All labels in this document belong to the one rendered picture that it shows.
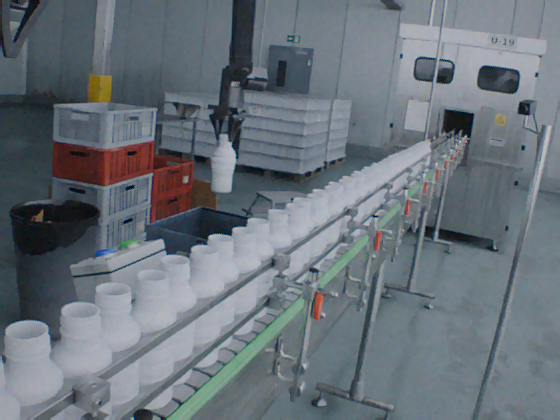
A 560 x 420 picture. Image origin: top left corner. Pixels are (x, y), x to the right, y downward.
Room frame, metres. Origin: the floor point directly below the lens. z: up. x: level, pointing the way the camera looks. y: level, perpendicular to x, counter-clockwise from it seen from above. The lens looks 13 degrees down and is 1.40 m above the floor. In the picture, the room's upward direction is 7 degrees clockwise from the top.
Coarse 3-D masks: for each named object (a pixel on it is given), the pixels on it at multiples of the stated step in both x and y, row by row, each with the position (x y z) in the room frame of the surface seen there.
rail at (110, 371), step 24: (336, 216) 1.15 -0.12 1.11; (264, 264) 0.79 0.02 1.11; (312, 264) 1.02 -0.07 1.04; (240, 288) 0.71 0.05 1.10; (288, 288) 0.90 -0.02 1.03; (192, 312) 0.58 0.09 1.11; (168, 336) 0.53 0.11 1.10; (120, 360) 0.45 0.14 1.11; (192, 360) 0.59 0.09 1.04; (168, 384) 0.54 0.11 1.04; (48, 408) 0.36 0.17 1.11
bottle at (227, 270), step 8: (208, 240) 0.72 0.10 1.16; (216, 240) 0.74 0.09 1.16; (224, 240) 0.74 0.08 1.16; (232, 240) 0.73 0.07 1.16; (224, 248) 0.71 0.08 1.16; (232, 248) 0.73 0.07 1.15; (224, 256) 0.71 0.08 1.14; (232, 256) 0.73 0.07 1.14; (224, 264) 0.71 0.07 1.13; (232, 264) 0.72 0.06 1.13; (224, 272) 0.71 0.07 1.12; (232, 272) 0.71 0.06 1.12; (224, 280) 0.70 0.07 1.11; (232, 280) 0.71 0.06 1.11; (224, 288) 0.70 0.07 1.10; (232, 296) 0.71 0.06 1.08; (224, 304) 0.70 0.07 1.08; (232, 304) 0.71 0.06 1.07; (224, 312) 0.70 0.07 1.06; (232, 312) 0.72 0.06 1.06; (224, 320) 0.71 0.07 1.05; (232, 320) 0.72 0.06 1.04; (224, 328) 0.71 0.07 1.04; (224, 344) 0.71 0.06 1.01
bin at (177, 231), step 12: (180, 216) 1.61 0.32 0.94; (192, 216) 1.68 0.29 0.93; (204, 216) 1.72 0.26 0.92; (216, 216) 1.71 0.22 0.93; (228, 216) 1.69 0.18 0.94; (240, 216) 1.68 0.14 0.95; (156, 228) 1.43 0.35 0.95; (168, 228) 1.55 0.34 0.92; (180, 228) 1.61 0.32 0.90; (192, 228) 1.68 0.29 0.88; (204, 228) 1.72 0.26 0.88; (216, 228) 1.71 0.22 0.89; (228, 228) 1.69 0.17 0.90; (168, 240) 1.42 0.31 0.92; (180, 240) 1.40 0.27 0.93; (192, 240) 1.39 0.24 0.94; (204, 240) 1.38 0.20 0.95; (168, 252) 1.42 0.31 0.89
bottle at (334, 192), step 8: (336, 192) 1.19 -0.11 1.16; (336, 200) 1.19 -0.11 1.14; (336, 208) 1.19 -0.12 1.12; (336, 224) 1.19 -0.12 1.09; (328, 232) 1.18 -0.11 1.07; (336, 232) 1.19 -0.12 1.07; (328, 240) 1.18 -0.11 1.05; (336, 240) 1.20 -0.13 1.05; (336, 248) 1.20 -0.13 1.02; (328, 256) 1.18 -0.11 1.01
